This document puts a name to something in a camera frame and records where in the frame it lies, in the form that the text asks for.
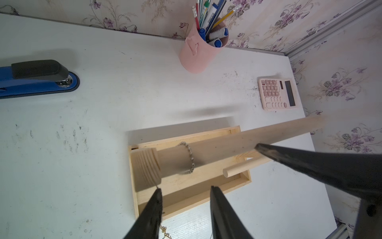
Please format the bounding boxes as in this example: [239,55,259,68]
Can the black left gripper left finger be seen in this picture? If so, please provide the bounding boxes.
[124,188,163,239]

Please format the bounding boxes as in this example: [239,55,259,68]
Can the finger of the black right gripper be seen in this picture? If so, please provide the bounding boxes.
[255,143,382,200]

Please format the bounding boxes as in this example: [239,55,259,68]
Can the pink calculator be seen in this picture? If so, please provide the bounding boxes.
[258,78,301,111]

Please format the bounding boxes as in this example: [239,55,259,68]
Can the short gold chain bracelet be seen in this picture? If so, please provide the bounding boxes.
[155,141,195,239]

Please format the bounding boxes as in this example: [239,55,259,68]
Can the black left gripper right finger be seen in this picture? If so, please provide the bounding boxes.
[210,186,253,239]

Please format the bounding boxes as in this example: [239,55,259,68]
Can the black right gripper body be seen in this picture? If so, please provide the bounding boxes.
[353,199,382,239]

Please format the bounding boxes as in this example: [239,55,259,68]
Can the pink pen holder cup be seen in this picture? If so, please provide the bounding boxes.
[179,25,229,74]

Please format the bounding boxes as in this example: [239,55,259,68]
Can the wooden jewelry display stand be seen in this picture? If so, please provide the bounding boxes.
[129,116,326,219]

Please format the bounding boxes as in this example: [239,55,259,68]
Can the pens in pink cup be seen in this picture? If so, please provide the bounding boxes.
[192,1,240,48]

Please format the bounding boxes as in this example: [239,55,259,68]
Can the blue black stapler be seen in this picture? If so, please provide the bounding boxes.
[1,60,80,99]

